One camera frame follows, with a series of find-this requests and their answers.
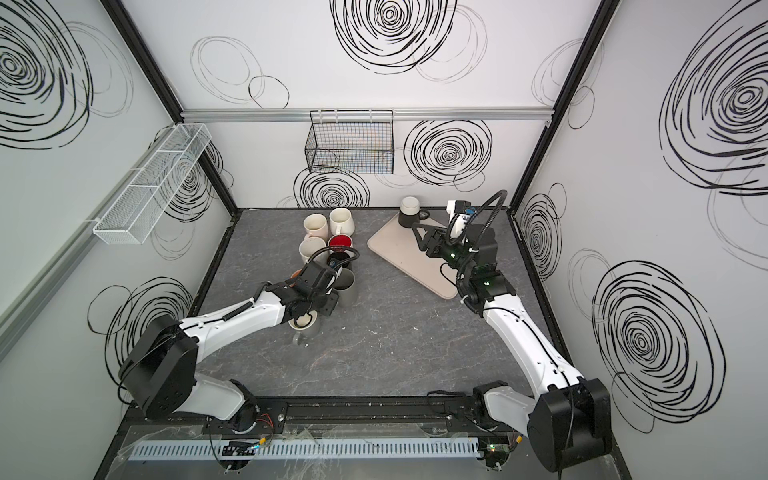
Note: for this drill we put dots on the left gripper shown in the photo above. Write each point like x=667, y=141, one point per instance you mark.
x=335, y=297

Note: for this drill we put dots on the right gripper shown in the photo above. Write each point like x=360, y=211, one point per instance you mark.
x=434, y=238

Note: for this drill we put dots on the wide grey mug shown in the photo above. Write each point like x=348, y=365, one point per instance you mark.
x=346, y=288

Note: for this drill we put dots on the small white mug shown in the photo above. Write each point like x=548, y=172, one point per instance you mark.
x=410, y=212

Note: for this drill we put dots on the tall grey mug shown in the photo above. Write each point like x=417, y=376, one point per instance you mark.
x=305, y=327

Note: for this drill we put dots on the white ribbed mug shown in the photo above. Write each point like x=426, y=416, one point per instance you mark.
x=340, y=241

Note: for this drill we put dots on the pink mug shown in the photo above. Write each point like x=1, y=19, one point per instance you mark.
x=316, y=226

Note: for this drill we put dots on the white mug with handle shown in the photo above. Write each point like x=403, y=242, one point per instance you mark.
x=341, y=222

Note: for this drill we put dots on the speckled cream mug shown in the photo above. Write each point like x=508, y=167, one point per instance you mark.
x=309, y=246

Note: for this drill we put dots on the black mug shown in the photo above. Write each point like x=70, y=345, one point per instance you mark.
x=339, y=259

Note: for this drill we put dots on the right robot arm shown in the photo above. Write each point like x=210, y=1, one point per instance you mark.
x=487, y=293

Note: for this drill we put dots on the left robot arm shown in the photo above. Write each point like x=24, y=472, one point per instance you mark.
x=161, y=375

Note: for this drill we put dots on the beige plastic tray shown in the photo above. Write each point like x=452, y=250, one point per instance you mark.
x=398, y=246

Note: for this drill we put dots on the black wire basket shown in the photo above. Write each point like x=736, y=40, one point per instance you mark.
x=356, y=140

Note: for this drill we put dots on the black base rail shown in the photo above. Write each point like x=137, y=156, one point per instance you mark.
x=360, y=414

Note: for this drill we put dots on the white wire shelf basket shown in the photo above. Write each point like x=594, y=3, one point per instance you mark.
x=167, y=183

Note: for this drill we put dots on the white slotted cable duct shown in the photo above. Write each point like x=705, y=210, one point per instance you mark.
x=298, y=449

